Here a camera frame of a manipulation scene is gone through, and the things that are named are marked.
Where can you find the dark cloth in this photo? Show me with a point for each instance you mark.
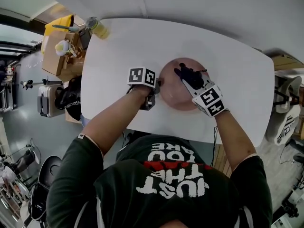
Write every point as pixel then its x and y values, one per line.
pixel 190 76

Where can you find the person's torso in dark shirt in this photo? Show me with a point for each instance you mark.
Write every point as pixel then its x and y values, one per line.
pixel 166 198

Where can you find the person's right forearm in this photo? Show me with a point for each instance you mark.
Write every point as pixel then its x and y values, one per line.
pixel 230 136

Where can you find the grey shell chair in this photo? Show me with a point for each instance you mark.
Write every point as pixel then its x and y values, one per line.
pixel 291 84

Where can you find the yellow bin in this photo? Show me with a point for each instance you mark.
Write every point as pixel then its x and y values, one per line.
pixel 59 22

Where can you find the open cardboard box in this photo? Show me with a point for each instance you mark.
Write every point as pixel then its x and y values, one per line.
pixel 52 56

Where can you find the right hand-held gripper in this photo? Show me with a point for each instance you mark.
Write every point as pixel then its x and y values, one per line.
pixel 210 101

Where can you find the big pink plate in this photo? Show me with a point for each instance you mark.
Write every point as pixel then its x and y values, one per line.
pixel 173 96

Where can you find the person's left forearm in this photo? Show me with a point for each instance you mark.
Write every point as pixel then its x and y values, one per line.
pixel 114 117

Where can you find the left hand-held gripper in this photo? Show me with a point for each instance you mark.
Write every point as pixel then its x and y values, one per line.
pixel 140 76

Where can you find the black chair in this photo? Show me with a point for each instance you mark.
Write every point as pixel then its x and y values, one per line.
pixel 51 167

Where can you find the black window frame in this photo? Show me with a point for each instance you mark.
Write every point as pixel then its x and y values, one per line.
pixel 12 14

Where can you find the white seat with black print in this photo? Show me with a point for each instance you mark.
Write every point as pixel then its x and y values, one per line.
pixel 285 127

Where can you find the black printed bag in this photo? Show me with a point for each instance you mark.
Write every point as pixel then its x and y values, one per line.
pixel 71 98

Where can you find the flat cardboard sheet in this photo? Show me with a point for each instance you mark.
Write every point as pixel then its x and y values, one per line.
pixel 285 60

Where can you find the dark grey box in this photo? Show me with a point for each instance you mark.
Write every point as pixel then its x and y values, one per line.
pixel 84 37

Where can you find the yellow white plush toy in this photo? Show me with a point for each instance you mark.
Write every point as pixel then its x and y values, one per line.
pixel 62 47

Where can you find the silver suitcase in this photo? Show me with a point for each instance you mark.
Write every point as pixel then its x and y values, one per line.
pixel 50 98

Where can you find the black tripod stand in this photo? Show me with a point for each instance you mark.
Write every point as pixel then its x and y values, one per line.
pixel 28 84

